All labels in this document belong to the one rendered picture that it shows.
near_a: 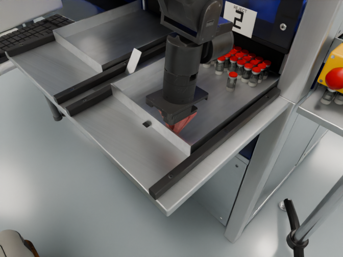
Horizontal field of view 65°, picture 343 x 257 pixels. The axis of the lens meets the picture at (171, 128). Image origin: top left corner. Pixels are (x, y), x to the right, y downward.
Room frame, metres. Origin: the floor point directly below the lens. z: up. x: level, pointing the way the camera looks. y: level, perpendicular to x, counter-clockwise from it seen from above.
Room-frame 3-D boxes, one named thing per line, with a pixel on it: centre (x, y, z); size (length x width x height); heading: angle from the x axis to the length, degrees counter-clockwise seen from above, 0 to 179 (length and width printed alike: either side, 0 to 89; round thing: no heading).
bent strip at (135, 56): (0.57, 0.13, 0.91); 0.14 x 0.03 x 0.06; 135
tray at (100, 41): (0.79, 0.15, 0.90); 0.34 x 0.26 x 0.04; 134
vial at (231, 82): (0.53, -0.15, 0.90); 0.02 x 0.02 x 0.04
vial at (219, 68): (0.60, -0.13, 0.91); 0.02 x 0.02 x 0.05
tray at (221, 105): (0.53, -0.07, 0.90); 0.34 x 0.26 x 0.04; 133
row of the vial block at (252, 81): (0.60, -0.15, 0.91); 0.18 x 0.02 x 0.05; 43
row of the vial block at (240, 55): (0.62, -0.17, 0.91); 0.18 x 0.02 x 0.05; 43
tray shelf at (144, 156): (0.62, 0.08, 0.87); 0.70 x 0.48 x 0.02; 44
